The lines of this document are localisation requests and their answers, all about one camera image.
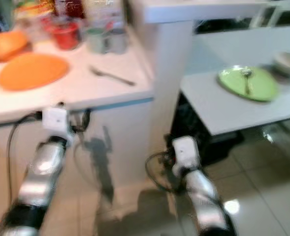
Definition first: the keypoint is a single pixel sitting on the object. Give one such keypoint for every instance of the white bowl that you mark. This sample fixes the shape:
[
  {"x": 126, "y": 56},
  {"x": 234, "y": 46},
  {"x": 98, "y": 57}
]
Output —
[{"x": 288, "y": 61}]

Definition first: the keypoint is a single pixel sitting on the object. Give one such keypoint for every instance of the pale green mug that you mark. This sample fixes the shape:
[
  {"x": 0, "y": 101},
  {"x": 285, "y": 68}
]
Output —
[{"x": 96, "y": 42}]

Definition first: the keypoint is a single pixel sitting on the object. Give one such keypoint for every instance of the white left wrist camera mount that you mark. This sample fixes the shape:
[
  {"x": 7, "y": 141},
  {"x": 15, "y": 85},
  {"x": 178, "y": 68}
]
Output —
[{"x": 56, "y": 119}]

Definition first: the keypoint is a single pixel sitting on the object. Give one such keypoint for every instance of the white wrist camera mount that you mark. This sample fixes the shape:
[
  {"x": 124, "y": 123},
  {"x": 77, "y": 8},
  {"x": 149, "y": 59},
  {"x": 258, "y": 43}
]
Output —
[
  {"x": 56, "y": 119},
  {"x": 185, "y": 150}
]

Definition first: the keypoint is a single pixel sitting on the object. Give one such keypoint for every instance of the grey dining table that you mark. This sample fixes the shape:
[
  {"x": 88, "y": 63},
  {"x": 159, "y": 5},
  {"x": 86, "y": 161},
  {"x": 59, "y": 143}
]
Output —
[{"x": 223, "y": 113}]

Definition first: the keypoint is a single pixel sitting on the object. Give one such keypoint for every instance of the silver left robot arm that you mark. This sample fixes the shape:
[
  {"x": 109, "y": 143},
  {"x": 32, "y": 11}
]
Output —
[{"x": 46, "y": 169}]

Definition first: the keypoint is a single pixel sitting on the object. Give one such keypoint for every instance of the green plate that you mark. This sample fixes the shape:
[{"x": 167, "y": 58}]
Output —
[{"x": 260, "y": 88}]

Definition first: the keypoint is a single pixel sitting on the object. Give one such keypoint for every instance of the orange plastic plate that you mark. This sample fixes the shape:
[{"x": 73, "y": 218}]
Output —
[{"x": 31, "y": 72}]

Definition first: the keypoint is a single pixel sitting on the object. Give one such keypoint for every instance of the yellow green noodle packet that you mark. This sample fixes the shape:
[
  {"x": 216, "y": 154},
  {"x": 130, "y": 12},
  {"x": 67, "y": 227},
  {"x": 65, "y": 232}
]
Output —
[{"x": 34, "y": 10}]

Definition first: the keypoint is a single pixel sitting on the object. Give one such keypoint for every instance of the silver metal fork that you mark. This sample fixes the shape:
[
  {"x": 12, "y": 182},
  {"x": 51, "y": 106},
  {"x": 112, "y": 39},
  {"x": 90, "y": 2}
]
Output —
[{"x": 97, "y": 73}]

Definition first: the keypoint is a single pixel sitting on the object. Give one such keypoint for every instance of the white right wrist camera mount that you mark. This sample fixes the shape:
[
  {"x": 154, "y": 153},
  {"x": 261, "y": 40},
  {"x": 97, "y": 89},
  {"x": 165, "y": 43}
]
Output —
[{"x": 185, "y": 150}]

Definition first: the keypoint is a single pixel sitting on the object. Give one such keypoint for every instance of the red instant noodle cup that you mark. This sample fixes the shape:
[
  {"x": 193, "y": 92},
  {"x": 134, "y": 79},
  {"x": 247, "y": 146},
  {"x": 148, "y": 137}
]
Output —
[{"x": 65, "y": 35}]

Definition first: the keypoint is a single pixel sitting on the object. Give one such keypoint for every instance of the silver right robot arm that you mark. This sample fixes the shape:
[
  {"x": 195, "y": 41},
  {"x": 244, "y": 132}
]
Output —
[{"x": 204, "y": 194}]

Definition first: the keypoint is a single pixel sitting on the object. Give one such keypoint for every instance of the grey mug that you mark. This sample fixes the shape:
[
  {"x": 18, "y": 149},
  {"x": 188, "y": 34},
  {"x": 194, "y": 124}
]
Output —
[{"x": 117, "y": 43}]

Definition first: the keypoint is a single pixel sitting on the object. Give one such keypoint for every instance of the cream cracker bag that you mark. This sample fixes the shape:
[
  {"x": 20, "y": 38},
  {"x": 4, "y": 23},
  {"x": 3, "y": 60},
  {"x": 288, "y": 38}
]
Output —
[{"x": 105, "y": 12}]

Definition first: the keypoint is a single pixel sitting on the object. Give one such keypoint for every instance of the dark red snack bag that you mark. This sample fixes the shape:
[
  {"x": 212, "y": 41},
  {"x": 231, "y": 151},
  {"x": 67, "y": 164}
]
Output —
[{"x": 71, "y": 7}]

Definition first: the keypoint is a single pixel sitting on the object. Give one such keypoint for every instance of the silver metal spoon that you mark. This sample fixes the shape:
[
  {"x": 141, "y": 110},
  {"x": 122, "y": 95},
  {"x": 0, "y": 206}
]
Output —
[{"x": 245, "y": 73}]

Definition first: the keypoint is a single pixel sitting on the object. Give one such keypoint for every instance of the orange plastic bowl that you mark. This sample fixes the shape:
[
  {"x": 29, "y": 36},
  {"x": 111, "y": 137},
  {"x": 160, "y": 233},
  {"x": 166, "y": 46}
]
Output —
[{"x": 7, "y": 45}]

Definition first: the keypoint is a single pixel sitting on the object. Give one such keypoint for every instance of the white counter cabinet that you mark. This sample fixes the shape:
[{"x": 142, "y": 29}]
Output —
[{"x": 125, "y": 137}]

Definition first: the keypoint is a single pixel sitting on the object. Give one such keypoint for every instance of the white raised counter ledge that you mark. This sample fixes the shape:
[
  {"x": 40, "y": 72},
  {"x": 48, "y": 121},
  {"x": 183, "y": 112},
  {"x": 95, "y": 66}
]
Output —
[{"x": 174, "y": 59}]

